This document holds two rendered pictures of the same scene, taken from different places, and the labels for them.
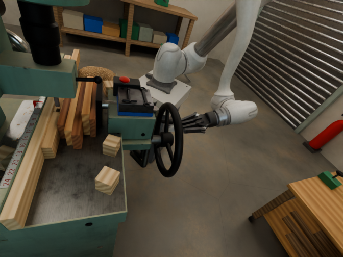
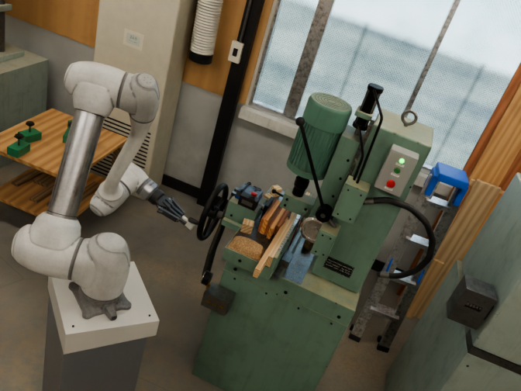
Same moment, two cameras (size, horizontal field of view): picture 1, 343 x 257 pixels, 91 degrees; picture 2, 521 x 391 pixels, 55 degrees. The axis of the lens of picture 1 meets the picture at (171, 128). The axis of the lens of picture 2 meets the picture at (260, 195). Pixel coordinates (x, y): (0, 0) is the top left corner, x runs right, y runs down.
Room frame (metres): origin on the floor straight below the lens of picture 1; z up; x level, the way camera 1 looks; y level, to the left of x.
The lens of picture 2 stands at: (1.85, 1.36, 2.11)
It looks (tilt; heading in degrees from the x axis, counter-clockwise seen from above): 31 degrees down; 219
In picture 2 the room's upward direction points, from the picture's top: 18 degrees clockwise
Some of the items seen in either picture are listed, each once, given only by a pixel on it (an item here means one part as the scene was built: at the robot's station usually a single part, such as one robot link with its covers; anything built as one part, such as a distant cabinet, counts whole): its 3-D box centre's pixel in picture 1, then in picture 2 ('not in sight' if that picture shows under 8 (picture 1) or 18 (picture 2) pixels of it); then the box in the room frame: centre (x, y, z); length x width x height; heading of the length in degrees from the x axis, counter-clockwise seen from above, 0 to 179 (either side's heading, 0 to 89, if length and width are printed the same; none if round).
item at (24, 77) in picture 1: (42, 78); (298, 205); (0.30, 0.32, 1.03); 0.14 x 0.07 x 0.09; 119
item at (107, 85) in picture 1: (110, 88); (247, 226); (0.51, 0.26, 0.92); 0.05 x 0.05 x 0.04; 42
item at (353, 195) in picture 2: not in sight; (350, 199); (0.34, 0.57, 1.23); 0.09 x 0.08 x 0.15; 119
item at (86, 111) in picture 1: (89, 103); (270, 216); (0.38, 0.26, 0.94); 0.19 x 0.02 x 0.07; 29
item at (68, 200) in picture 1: (101, 123); (260, 223); (0.38, 0.22, 0.87); 0.61 x 0.30 x 0.06; 29
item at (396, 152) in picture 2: not in sight; (396, 170); (0.28, 0.65, 1.40); 0.10 x 0.06 x 0.16; 119
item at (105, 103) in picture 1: (109, 104); (260, 206); (0.39, 0.20, 0.95); 0.09 x 0.07 x 0.09; 29
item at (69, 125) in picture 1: (75, 107); (277, 219); (0.35, 0.28, 0.93); 0.24 x 0.02 x 0.06; 29
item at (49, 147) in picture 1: (67, 87); (277, 237); (0.43, 0.37, 0.92); 0.54 x 0.02 x 0.04; 29
